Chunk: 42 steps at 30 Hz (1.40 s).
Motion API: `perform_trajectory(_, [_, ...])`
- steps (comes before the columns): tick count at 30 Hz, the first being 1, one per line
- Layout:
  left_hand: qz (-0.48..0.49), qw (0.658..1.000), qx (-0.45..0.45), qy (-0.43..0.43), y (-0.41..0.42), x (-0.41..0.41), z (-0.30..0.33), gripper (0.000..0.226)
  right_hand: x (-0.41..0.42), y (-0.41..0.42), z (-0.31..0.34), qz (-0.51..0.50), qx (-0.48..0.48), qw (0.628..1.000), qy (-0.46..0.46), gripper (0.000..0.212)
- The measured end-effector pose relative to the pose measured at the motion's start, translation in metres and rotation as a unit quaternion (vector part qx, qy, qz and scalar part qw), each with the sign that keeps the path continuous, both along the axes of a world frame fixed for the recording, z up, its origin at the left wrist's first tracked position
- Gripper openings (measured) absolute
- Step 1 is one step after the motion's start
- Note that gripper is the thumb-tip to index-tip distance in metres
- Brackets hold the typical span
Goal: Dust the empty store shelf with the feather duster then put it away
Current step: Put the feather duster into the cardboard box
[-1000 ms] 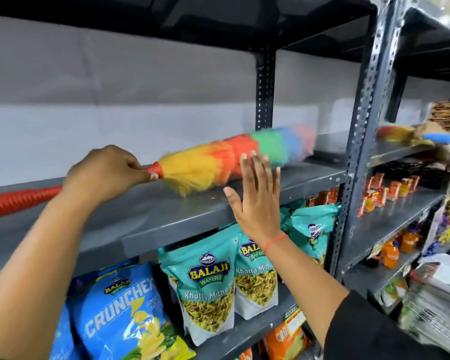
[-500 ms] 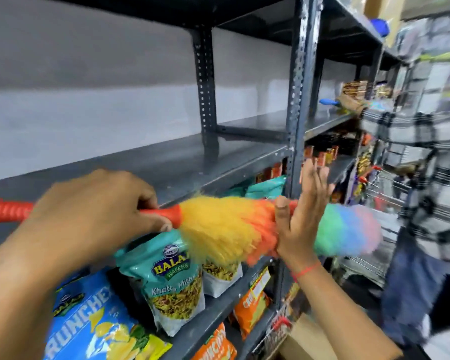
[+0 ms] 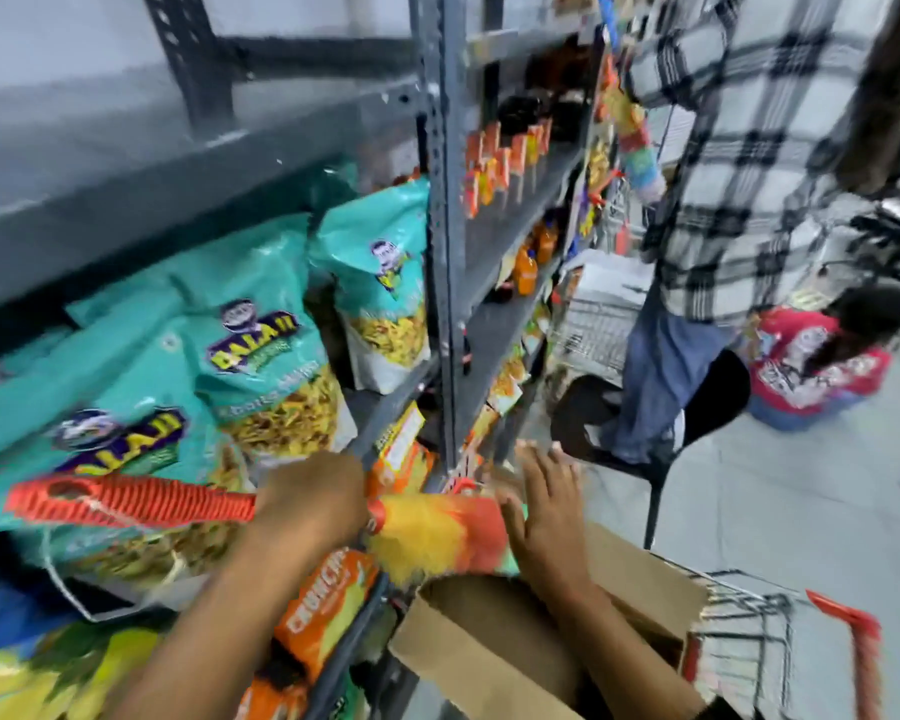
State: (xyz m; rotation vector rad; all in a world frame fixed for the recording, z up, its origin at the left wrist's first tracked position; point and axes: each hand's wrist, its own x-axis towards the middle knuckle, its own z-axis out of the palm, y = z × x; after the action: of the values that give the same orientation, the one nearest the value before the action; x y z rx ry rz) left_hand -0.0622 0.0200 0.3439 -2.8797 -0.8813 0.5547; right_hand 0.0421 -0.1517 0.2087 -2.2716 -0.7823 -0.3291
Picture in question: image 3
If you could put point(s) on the grey metal shelf rack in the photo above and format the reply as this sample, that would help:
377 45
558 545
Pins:
444 217

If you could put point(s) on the black wheeled cart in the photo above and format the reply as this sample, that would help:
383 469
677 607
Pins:
892 239

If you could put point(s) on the blue snack bag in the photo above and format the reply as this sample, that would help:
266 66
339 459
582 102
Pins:
7 611

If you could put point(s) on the person's right hand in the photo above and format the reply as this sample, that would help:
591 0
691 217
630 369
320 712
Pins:
551 524

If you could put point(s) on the person's left fingers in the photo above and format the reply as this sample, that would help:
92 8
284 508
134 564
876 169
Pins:
354 494

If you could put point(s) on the black chair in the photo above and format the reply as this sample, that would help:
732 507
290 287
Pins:
709 397

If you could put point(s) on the yellow green snack bag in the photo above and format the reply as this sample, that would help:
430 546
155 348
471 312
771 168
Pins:
37 678

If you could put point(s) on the person's right forearm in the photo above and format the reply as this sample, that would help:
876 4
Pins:
630 659

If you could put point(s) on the row of yellow snack packets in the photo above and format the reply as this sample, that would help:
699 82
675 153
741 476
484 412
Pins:
508 378

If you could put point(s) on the large teal snack bag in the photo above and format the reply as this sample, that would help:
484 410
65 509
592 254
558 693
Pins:
262 307
60 382
382 254

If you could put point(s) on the brown cardboard box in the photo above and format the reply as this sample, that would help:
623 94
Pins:
495 644

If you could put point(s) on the row of orange cartons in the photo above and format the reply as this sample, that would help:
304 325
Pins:
506 161

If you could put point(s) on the person's left hand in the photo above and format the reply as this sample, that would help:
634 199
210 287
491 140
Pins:
311 498

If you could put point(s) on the row of dark bottles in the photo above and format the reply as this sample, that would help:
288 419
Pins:
547 89

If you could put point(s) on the person's left forearm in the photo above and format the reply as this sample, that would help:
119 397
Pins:
217 622

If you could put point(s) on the orange drink bottle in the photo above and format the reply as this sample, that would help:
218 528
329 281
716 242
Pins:
546 243
526 271

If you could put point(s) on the person's right thumb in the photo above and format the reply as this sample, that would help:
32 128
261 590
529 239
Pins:
510 513

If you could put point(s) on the hanging multicoloured duster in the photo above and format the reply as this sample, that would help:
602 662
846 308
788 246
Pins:
634 134

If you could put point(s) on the orange snack packet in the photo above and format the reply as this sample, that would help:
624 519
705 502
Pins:
270 701
401 457
322 603

